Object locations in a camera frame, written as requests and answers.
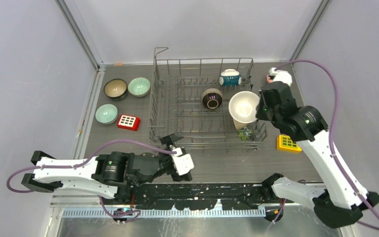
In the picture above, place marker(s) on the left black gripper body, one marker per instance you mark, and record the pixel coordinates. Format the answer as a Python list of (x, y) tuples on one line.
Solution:
[(166, 161)]

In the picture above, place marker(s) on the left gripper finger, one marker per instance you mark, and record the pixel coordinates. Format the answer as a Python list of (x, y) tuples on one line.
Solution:
[(179, 178), (169, 141)]

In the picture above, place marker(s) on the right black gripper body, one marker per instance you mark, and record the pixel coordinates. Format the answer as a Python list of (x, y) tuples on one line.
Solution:
[(273, 117)]

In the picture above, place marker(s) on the plain beige bowl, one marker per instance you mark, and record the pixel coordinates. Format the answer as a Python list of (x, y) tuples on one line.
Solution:
[(242, 106)]

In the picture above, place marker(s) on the grey wire dish rack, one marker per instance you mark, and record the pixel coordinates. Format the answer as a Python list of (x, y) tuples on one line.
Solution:
[(190, 97)]

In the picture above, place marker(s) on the celadon green bowl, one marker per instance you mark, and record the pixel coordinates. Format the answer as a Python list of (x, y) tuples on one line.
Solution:
[(139, 87), (106, 114)]

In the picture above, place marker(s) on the dark teal bowl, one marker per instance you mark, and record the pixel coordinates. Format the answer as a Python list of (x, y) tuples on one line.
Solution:
[(116, 89)]

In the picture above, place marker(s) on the red blue zigzag bowl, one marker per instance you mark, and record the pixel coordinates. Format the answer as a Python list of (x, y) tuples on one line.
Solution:
[(269, 79)]

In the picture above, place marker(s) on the beige deer bowl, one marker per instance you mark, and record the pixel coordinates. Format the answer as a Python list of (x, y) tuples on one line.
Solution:
[(240, 124)]

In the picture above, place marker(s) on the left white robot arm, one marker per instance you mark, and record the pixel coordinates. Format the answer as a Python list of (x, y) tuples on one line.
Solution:
[(109, 176)]

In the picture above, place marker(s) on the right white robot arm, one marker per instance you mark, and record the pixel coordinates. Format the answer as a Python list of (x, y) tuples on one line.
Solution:
[(343, 199)]

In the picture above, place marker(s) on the red window toy block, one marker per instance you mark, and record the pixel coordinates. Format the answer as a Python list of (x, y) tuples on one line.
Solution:
[(128, 122)]

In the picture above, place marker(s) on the yellow window toy block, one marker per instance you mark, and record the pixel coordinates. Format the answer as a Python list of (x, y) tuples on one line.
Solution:
[(285, 143)]

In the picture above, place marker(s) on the green owl puzzle piece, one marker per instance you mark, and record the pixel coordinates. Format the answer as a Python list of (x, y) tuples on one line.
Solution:
[(245, 134)]

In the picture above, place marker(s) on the teal white bowl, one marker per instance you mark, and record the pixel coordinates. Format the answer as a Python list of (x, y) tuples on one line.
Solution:
[(230, 77)]

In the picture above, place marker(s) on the brown striped bowl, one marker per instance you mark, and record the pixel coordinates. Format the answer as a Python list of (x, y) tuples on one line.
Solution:
[(212, 98)]

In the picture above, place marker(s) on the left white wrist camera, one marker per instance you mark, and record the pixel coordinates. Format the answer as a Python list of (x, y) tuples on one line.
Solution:
[(182, 161)]

